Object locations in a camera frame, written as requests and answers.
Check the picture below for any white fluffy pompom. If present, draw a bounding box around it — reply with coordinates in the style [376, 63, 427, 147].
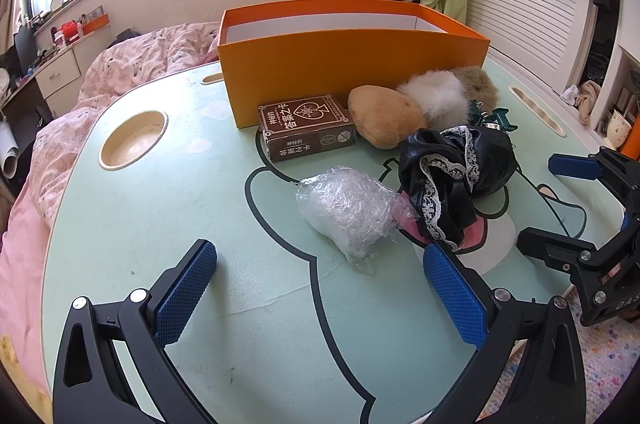
[397, 71, 473, 131]

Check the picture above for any rolled white paper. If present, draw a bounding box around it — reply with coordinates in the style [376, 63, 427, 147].
[0, 119, 21, 179]

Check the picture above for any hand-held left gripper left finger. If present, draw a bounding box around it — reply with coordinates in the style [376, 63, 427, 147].
[52, 239, 219, 424]

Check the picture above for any white drawer cabinet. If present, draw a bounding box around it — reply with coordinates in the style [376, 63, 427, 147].
[35, 46, 83, 117]

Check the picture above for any brown fluffy pompom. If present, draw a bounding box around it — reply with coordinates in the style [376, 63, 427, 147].
[452, 66, 501, 112]

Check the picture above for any clear plastic wrap bundle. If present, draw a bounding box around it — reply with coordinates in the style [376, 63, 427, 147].
[295, 166, 420, 275]

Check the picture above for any black monitor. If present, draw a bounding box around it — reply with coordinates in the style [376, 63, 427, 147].
[12, 26, 38, 69]

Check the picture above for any orange plush toy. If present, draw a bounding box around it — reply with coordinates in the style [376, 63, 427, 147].
[347, 84, 430, 151]

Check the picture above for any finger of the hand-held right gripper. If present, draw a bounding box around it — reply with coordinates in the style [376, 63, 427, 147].
[548, 147, 640, 205]
[516, 228, 608, 275]

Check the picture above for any white mug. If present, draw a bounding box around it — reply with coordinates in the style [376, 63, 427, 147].
[607, 110, 632, 145]

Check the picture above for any brown card box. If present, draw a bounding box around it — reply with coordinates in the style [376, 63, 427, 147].
[257, 92, 357, 163]

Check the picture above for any green toy car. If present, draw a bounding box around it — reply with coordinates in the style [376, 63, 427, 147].
[467, 101, 518, 132]

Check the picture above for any beige cloth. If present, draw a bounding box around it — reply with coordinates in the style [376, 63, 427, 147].
[575, 81, 603, 125]

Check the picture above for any orange tray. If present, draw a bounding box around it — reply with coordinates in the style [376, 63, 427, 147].
[80, 14, 110, 37]

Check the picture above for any speckled rug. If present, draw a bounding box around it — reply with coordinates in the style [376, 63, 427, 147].
[492, 304, 640, 424]

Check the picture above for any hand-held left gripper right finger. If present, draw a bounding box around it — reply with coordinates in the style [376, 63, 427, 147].
[422, 241, 587, 424]

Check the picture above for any mint cartoon desktop table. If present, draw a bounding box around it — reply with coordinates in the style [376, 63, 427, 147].
[41, 54, 626, 424]

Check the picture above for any black lace cloth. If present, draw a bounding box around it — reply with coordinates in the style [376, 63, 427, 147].
[397, 125, 519, 251]

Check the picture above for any orange cardboard box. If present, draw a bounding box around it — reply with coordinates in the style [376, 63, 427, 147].
[216, 0, 492, 131]

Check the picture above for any white slatted wardrobe door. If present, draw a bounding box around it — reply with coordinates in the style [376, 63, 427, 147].
[462, 0, 601, 89]

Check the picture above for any pink floral blanket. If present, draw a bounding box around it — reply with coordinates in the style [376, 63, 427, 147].
[32, 22, 223, 225]

